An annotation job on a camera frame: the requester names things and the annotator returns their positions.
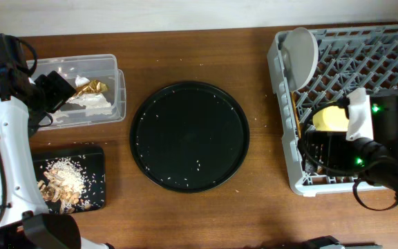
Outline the yellow bowl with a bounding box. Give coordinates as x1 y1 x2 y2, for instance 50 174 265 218
312 106 349 132

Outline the white tissue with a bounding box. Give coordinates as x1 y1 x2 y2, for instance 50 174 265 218
52 75 113 119

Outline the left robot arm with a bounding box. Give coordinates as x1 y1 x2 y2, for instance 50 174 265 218
0 34 110 248

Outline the grey plate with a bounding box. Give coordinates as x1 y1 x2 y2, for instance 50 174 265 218
281 27 319 92

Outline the gold coffee sachet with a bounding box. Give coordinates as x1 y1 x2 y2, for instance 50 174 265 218
69 80 108 100

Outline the black rectangular tray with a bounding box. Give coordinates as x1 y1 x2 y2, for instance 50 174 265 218
32 145 106 211

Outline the round black serving tray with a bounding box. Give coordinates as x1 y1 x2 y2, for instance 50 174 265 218
129 81 250 193

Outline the clear plastic bin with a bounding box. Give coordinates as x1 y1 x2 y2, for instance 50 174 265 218
32 54 126 131

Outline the grey dishwasher rack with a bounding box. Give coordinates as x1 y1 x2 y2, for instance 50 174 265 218
267 25 398 197

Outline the food scraps and rice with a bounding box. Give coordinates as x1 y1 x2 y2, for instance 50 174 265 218
37 157 97 214

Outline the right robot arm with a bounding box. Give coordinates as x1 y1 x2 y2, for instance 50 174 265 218
298 88 398 208

